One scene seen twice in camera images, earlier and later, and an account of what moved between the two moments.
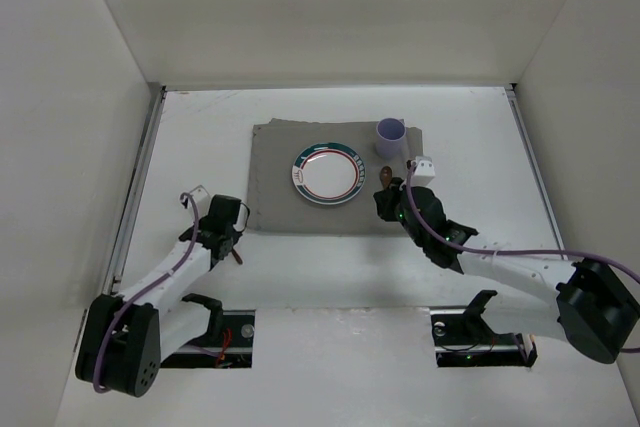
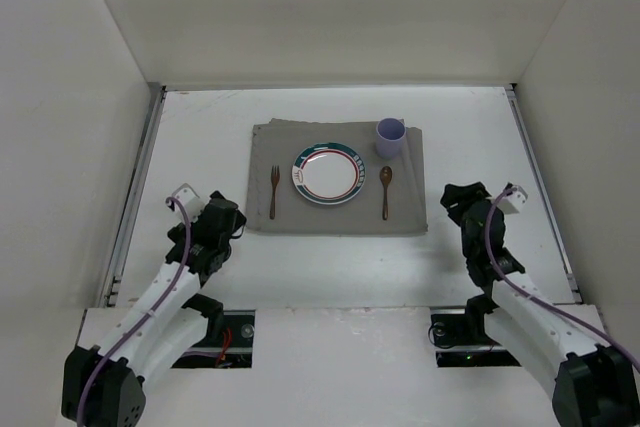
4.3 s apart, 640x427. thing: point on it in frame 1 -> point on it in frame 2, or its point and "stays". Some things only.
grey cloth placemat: [276, 203] stays
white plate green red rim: [328, 173] stays
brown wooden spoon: [385, 175] stays
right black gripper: [388, 201] -> [461, 195]
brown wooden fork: [236, 256] -> [275, 179]
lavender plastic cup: [391, 138] stays
